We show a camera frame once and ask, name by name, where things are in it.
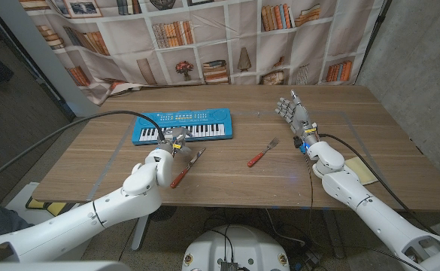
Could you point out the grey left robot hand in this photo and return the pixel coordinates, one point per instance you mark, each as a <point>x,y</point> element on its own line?
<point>174,135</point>

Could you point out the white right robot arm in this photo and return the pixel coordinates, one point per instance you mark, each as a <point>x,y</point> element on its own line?
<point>374,211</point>

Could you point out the small grey electronics box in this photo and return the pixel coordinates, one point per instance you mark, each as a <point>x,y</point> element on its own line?
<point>229,266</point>

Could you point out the blue toy piano keyboard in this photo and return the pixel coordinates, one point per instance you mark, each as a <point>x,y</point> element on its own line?
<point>204,118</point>

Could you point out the yellow flat floor item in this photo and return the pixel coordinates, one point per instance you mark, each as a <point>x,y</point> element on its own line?
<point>54,207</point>

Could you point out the white floor board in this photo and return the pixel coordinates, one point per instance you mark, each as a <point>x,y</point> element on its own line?
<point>22,195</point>

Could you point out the black backdrop stand pole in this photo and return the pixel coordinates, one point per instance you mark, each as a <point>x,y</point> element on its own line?
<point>377,30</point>

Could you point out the grey table leg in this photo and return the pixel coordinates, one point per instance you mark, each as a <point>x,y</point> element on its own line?
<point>332,233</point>

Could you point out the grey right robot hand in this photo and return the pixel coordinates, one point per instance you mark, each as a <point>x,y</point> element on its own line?
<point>300,116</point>

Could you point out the white table leg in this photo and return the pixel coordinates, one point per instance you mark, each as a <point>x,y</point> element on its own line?
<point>140,235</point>

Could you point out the beige flat pad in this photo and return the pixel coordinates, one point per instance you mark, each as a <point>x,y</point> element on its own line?
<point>362,171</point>

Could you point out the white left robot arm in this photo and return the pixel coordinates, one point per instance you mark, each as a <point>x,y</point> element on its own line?
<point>73,227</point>

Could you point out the printed bookshelf backdrop cloth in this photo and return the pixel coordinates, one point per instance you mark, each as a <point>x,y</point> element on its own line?
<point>212,37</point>

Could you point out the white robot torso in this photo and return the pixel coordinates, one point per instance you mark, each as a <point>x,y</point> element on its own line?
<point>249,248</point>

